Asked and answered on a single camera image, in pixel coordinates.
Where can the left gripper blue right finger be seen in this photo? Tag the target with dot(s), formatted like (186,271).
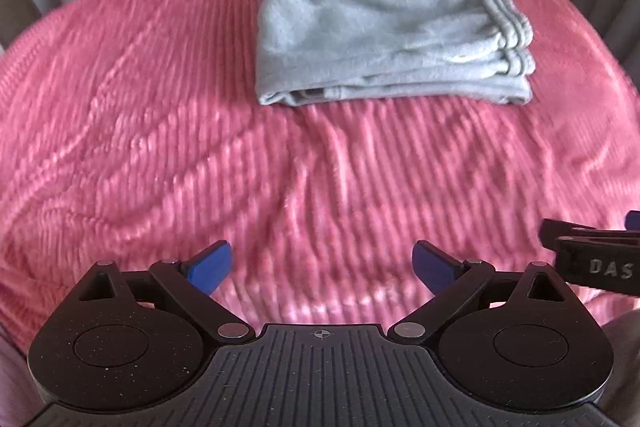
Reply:
(455,285)

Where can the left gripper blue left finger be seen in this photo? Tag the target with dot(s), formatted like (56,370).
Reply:
(187,288)

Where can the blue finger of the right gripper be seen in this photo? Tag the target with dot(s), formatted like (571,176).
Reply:
(632,221)

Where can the grey sweatpants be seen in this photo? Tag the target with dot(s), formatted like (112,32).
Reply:
(318,51)

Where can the pink ribbed bed blanket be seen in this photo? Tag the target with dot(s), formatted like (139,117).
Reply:
(130,131)

